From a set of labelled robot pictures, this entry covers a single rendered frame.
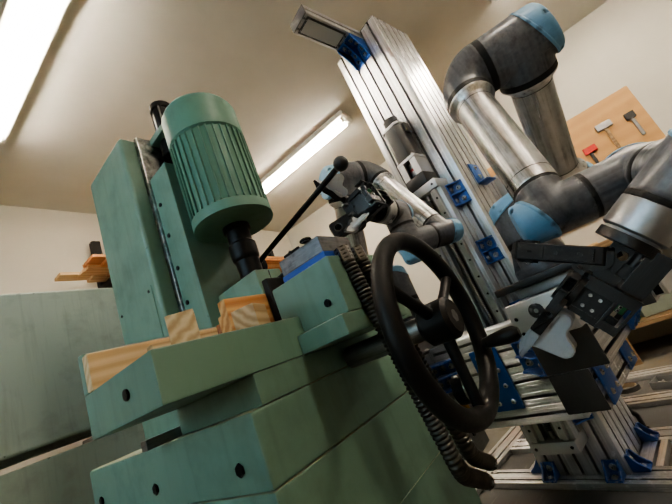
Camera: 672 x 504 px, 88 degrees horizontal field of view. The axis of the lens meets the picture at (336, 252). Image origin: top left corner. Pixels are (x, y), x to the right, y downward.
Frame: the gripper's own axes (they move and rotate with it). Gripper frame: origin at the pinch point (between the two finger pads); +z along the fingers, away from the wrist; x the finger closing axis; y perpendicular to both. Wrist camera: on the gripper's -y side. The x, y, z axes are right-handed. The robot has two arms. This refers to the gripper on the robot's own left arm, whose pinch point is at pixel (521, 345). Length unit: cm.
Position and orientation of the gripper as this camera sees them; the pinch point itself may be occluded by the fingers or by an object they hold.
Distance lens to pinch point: 60.4
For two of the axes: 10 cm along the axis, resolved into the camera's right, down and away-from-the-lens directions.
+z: -4.3, 8.5, 3.2
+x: 6.0, 0.0, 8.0
